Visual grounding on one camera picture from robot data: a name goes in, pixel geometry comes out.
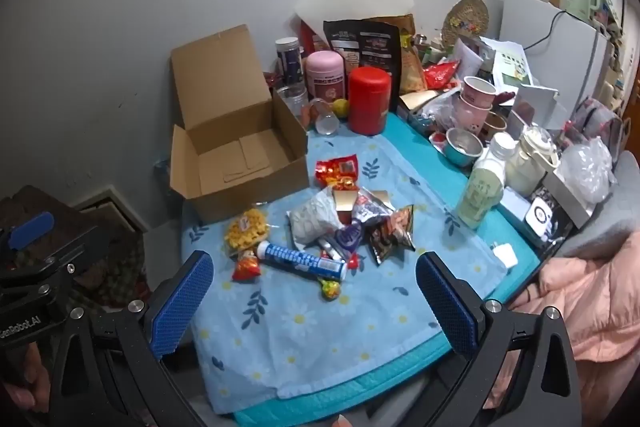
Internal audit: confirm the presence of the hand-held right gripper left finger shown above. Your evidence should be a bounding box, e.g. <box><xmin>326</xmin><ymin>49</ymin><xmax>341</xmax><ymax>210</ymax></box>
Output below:
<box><xmin>47</xmin><ymin>251</ymin><xmax>215</xmax><ymax>427</ymax></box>

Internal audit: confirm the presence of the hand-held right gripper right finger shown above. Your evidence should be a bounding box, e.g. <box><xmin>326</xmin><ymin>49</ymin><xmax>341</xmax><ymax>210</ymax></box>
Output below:
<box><xmin>415</xmin><ymin>251</ymin><xmax>583</xmax><ymax>427</ymax></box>

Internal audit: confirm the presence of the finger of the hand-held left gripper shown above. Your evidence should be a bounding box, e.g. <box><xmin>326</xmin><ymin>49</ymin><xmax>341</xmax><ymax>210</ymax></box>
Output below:
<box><xmin>0</xmin><ymin>224</ymin><xmax>100</xmax><ymax>288</ymax></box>
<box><xmin>0</xmin><ymin>211</ymin><xmax>55</xmax><ymax>253</ymax></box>

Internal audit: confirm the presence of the small red candy packet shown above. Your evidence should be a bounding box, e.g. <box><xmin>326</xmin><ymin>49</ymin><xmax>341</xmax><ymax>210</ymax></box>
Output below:
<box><xmin>231</xmin><ymin>252</ymin><xmax>262</xmax><ymax>283</ymax></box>

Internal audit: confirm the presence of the dark snack packet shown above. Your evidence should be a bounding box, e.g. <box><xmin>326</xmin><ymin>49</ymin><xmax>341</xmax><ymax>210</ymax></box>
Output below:
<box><xmin>367</xmin><ymin>204</ymin><xmax>417</xmax><ymax>267</ymax></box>

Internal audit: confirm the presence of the yellow snack packet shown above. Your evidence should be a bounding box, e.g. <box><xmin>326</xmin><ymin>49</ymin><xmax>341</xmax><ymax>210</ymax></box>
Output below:
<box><xmin>223</xmin><ymin>208</ymin><xmax>271</xmax><ymax>258</ymax></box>

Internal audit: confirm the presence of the green candy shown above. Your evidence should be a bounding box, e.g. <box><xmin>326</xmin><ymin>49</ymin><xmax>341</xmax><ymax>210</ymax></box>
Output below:
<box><xmin>320</xmin><ymin>278</ymin><xmax>342</xmax><ymax>303</ymax></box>

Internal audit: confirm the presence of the silver purple snack packet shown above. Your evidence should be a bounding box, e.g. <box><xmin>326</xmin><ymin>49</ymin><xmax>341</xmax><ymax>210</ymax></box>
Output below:
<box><xmin>352</xmin><ymin>187</ymin><xmax>396</xmax><ymax>228</ymax></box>

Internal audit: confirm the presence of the blue tube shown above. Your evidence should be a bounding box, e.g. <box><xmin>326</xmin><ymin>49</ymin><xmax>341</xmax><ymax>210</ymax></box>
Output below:
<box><xmin>256</xmin><ymin>241</ymin><xmax>347</xmax><ymax>280</ymax></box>

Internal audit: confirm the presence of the white bread packet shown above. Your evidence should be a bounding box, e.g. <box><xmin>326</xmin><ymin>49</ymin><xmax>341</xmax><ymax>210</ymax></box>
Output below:
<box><xmin>289</xmin><ymin>187</ymin><xmax>346</xmax><ymax>253</ymax></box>

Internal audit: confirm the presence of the red egg snack packet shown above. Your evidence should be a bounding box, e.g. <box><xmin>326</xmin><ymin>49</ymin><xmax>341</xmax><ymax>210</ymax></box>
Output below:
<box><xmin>315</xmin><ymin>154</ymin><xmax>360</xmax><ymax>192</ymax></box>

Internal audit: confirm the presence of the brown cardboard box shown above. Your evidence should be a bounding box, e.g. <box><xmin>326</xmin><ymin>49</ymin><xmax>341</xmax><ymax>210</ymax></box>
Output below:
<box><xmin>169</xmin><ymin>24</ymin><xmax>311</xmax><ymax>224</ymax></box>

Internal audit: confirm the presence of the person's left hand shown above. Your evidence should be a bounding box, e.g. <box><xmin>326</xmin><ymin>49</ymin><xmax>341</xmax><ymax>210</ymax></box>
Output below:
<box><xmin>0</xmin><ymin>342</ymin><xmax>51</xmax><ymax>410</ymax></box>

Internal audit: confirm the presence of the white charger plug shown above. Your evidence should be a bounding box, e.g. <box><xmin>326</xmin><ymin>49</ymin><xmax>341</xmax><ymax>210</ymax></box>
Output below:
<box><xmin>492</xmin><ymin>242</ymin><xmax>518</xmax><ymax>268</ymax></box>

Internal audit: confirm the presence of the white green drink bottle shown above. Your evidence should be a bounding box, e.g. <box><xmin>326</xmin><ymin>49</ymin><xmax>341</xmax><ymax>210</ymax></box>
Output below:
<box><xmin>454</xmin><ymin>132</ymin><xmax>518</xmax><ymax>229</ymax></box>

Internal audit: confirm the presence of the black box with white circle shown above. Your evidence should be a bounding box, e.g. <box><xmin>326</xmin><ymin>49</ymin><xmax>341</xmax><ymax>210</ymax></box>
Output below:
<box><xmin>522</xmin><ymin>187</ymin><xmax>576</xmax><ymax>253</ymax></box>

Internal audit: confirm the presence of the silver striped snack packet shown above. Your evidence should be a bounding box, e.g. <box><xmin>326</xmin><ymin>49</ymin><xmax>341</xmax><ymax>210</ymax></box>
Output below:
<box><xmin>319</xmin><ymin>237</ymin><xmax>343</xmax><ymax>260</ymax></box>

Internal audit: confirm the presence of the blue floral cloth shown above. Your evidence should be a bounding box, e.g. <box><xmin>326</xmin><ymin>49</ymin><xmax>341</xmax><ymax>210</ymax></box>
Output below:
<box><xmin>181</xmin><ymin>127</ymin><xmax>508</xmax><ymax>415</ymax></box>

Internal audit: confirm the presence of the teal mat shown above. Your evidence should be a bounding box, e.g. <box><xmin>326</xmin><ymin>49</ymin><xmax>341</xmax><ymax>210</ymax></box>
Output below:
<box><xmin>232</xmin><ymin>112</ymin><xmax>543</xmax><ymax>427</ymax></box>

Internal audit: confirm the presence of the pink quilted jacket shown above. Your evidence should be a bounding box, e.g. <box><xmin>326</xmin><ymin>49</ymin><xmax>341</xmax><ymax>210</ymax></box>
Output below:
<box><xmin>490</xmin><ymin>232</ymin><xmax>640</xmax><ymax>427</ymax></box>

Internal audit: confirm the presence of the teal steel bowl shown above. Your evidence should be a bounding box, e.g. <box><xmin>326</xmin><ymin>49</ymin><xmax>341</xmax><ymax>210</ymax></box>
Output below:
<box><xmin>444</xmin><ymin>127</ymin><xmax>485</xmax><ymax>166</ymax></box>

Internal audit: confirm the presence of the cream ceramic pot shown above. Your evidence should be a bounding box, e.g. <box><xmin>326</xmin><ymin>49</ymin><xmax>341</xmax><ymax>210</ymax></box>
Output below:
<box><xmin>505</xmin><ymin>127</ymin><xmax>561</xmax><ymax>198</ymax></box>

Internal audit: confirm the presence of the grey chair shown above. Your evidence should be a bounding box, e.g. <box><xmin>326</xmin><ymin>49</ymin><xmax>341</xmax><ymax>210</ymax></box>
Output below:
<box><xmin>560</xmin><ymin>147</ymin><xmax>640</xmax><ymax>258</ymax></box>

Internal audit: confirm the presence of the pink printed cup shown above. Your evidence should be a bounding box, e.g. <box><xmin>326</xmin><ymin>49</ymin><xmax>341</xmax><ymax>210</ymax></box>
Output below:
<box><xmin>452</xmin><ymin>97</ymin><xmax>488</xmax><ymax>138</ymax></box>

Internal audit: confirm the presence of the brown cup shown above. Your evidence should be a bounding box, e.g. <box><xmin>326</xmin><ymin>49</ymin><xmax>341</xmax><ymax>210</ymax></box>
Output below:
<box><xmin>482</xmin><ymin>109</ymin><xmax>508</xmax><ymax>142</ymax></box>

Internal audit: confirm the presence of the clear plastic bag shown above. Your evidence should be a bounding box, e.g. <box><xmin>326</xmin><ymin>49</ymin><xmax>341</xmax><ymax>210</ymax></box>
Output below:
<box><xmin>557</xmin><ymin>138</ymin><xmax>616</xmax><ymax>205</ymax></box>

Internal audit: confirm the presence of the open gold cardboard box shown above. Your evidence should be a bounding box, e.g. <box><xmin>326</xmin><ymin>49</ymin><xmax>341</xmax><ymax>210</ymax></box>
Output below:
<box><xmin>397</xmin><ymin>89</ymin><xmax>451</xmax><ymax>112</ymax></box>

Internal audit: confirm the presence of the red canister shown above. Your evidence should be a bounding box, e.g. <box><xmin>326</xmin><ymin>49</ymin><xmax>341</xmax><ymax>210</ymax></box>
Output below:
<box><xmin>347</xmin><ymin>67</ymin><xmax>392</xmax><ymax>136</ymax></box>

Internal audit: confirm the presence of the pink white paper cup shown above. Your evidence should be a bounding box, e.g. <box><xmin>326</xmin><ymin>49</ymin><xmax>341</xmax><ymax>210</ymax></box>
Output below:
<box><xmin>461</xmin><ymin>76</ymin><xmax>497</xmax><ymax>110</ymax></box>

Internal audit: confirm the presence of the clear overturned glass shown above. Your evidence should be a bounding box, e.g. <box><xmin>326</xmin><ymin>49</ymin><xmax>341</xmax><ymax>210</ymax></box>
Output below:
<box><xmin>307</xmin><ymin>99</ymin><xmax>342</xmax><ymax>136</ymax></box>

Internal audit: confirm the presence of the clear plastic jar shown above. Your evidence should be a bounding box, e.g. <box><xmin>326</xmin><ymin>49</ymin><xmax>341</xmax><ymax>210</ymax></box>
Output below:
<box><xmin>276</xmin><ymin>86</ymin><xmax>308</xmax><ymax>118</ymax></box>

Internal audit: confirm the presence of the red plastic packet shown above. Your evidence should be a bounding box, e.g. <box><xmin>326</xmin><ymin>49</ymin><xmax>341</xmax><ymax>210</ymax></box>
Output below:
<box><xmin>425</xmin><ymin>61</ymin><xmax>461</xmax><ymax>90</ymax></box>

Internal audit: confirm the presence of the pink floral bag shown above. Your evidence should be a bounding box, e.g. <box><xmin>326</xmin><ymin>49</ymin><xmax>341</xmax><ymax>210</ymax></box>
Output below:
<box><xmin>565</xmin><ymin>97</ymin><xmax>626</xmax><ymax>158</ymax></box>

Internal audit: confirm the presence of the orange snack bag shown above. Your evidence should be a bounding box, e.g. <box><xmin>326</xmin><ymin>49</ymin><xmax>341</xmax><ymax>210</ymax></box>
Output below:
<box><xmin>397</xmin><ymin>14</ymin><xmax>428</xmax><ymax>95</ymax></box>

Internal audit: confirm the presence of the white green carton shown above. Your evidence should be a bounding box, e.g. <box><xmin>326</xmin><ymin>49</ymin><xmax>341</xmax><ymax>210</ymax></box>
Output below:
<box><xmin>492</xmin><ymin>39</ymin><xmax>531</xmax><ymax>88</ymax></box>

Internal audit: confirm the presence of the pink canister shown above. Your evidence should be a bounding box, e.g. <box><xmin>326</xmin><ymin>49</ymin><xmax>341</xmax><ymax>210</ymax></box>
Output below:
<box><xmin>306</xmin><ymin>51</ymin><xmax>347</xmax><ymax>102</ymax></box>

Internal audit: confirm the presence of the dark jar with white lid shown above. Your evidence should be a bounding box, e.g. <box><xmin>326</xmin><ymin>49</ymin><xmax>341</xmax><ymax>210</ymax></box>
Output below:
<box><xmin>275</xmin><ymin>38</ymin><xmax>305</xmax><ymax>88</ymax></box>

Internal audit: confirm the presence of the black pouch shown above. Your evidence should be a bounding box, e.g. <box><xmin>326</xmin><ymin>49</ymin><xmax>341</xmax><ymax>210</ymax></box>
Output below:
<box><xmin>322</xmin><ymin>18</ymin><xmax>402</xmax><ymax>112</ymax></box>

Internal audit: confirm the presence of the white fridge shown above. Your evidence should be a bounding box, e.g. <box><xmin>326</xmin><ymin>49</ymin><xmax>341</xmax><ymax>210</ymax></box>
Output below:
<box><xmin>500</xmin><ymin>0</ymin><xmax>616</xmax><ymax>128</ymax></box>

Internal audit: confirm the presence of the woven trivet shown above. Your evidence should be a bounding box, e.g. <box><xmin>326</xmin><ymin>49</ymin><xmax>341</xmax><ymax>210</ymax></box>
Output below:
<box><xmin>442</xmin><ymin>0</ymin><xmax>490</xmax><ymax>48</ymax></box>

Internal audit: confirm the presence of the red bag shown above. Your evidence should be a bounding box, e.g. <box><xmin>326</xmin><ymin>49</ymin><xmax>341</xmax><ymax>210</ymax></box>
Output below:
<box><xmin>299</xmin><ymin>19</ymin><xmax>326</xmax><ymax>58</ymax></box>

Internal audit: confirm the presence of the beige wall panel frame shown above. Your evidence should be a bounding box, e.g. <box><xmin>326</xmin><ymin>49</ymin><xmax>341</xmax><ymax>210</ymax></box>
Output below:
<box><xmin>75</xmin><ymin>187</ymin><xmax>148</xmax><ymax>238</ymax></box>

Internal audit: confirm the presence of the black cable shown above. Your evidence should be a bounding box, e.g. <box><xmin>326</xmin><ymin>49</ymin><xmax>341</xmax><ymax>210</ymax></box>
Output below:
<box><xmin>525</xmin><ymin>9</ymin><xmax>598</xmax><ymax>52</ymax></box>

